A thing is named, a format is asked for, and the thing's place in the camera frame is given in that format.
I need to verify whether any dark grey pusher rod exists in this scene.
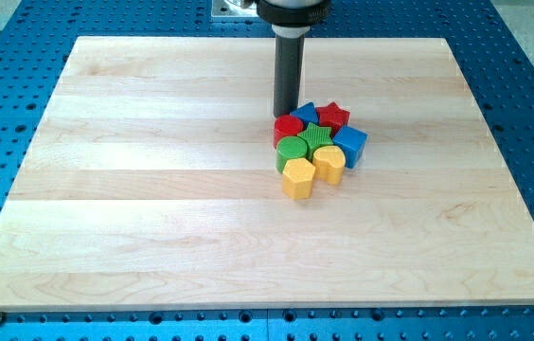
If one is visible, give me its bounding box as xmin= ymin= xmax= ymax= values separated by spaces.
xmin=272 ymin=25 xmax=310 ymax=117

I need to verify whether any blue cube block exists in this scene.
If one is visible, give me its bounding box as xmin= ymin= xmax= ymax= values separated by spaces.
xmin=332 ymin=125 xmax=368 ymax=169

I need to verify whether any red star block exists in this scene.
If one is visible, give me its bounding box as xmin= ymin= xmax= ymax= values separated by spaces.
xmin=315 ymin=102 xmax=350 ymax=137

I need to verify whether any green star block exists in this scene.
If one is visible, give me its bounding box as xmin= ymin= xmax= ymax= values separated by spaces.
xmin=297 ymin=122 xmax=332 ymax=161

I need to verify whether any blue triangular block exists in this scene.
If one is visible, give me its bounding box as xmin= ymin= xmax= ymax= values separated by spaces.
xmin=290 ymin=102 xmax=319 ymax=126

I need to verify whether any red cylinder block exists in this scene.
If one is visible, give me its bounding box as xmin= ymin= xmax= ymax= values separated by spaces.
xmin=273 ymin=115 xmax=304 ymax=148

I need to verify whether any green cylinder block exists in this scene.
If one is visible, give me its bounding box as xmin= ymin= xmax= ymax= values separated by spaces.
xmin=276 ymin=136 xmax=308 ymax=173

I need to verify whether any yellow heart block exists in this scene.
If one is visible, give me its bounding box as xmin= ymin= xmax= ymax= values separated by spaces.
xmin=312 ymin=145 xmax=346 ymax=185

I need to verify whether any yellow hexagon block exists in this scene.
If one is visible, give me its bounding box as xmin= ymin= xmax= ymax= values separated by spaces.
xmin=282 ymin=158 xmax=315 ymax=200

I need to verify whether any light wooden board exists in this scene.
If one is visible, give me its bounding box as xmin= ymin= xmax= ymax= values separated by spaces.
xmin=0 ymin=37 xmax=534 ymax=312

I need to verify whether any blue perforated table plate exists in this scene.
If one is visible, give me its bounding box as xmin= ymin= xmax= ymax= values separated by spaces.
xmin=0 ymin=1 xmax=534 ymax=340

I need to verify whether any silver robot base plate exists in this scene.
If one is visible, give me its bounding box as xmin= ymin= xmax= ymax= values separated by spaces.
xmin=211 ymin=0 xmax=257 ymax=18

